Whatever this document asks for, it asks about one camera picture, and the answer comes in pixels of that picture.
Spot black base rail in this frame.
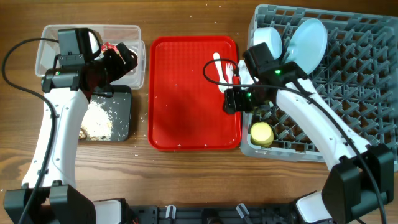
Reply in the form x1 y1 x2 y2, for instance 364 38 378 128
130 204 298 224

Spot food scraps and rice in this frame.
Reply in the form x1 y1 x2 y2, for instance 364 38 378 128
79 96 130 141

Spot black waste tray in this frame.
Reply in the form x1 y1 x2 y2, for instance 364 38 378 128
40 85 132 142

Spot white plastic spoon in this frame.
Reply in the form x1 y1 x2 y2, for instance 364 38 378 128
213 52 228 93

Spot blue bowl with food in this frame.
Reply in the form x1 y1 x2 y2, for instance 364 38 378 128
253 27 283 59

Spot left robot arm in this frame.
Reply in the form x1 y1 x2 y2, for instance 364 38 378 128
4 28 139 223

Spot yellow plastic cup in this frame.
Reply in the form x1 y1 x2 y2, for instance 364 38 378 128
250 121 274 147

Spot white plastic fork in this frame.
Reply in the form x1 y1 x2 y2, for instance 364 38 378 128
226 63 234 84

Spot red serving tray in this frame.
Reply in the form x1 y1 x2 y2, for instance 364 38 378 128
147 35 242 151

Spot light blue plate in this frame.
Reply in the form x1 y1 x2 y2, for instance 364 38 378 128
285 18 328 74

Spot red snack wrapper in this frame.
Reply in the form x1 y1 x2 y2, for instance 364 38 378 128
101 42 119 54

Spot clear plastic bin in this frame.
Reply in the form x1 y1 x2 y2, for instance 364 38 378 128
35 24 146 90

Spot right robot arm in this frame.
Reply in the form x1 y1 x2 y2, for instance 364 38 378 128
224 43 394 223

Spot grey dishwasher rack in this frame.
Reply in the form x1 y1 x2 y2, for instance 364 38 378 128
248 4 397 152

